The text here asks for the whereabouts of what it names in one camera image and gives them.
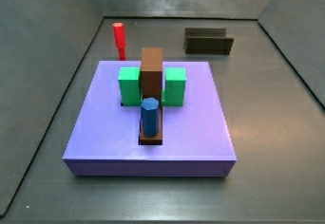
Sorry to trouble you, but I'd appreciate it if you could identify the red peg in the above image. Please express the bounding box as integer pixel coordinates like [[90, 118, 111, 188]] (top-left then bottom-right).
[[113, 23, 126, 61]]

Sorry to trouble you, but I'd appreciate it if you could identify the purple board base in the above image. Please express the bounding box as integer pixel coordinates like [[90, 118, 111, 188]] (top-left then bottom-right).
[[63, 61, 237, 177]]

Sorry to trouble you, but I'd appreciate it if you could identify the green block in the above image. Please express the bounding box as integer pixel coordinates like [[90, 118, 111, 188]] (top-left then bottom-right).
[[118, 67, 141, 106], [162, 67, 188, 106]]

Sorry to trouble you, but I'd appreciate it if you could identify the blue hexagonal peg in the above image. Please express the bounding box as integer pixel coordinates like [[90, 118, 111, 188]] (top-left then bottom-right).
[[141, 98, 159, 137]]

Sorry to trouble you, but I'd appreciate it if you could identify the brown upright block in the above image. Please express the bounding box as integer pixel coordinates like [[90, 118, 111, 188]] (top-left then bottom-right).
[[139, 47, 163, 145]]

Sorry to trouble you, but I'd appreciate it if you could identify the black angled bracket stand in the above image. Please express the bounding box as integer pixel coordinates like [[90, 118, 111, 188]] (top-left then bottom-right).
[[185, 28, 234, 55]]

